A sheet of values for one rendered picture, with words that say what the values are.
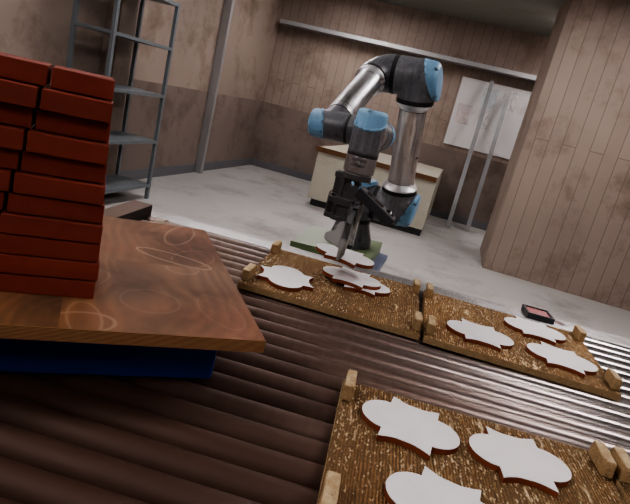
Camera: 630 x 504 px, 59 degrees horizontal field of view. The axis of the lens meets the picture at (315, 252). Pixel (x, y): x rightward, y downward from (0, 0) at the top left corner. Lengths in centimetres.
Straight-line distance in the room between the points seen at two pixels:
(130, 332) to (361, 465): 33
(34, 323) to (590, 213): 625
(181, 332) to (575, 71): 609
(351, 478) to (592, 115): 605
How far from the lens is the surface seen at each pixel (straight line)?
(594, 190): 662
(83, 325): 71
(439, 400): 102
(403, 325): 124
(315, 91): 970
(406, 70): 175
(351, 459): 76
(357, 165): 133
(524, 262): 664
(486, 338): 130
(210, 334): 73
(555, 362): 132
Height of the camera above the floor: 135
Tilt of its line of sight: 15 degrees down
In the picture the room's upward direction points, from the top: 14 degrees clockwise
